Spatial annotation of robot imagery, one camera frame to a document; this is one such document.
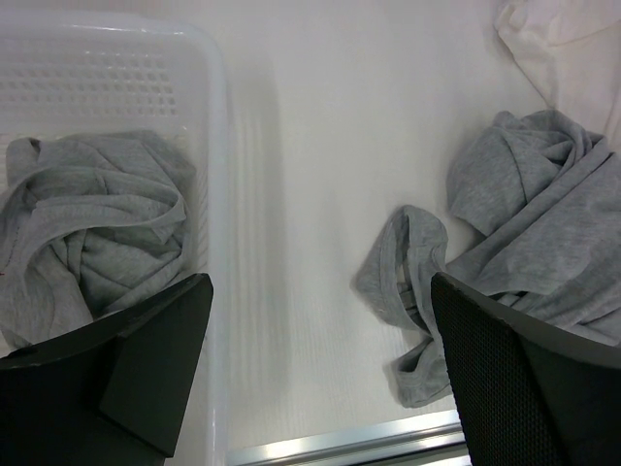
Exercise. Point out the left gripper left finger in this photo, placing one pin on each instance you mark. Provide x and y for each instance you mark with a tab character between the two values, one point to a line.
114	389

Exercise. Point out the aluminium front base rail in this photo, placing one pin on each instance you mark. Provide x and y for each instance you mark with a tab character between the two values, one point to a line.
381	441

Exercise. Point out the grey tank top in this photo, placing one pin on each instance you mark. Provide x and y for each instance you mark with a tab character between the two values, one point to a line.
544	195
91	224

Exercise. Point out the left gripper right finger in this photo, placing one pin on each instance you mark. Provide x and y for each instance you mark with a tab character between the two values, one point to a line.
527	393

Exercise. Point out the white tank top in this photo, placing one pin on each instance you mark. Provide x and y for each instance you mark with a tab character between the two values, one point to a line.
570	52

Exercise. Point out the white plastic basket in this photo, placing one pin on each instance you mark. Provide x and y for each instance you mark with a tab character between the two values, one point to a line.
70	72

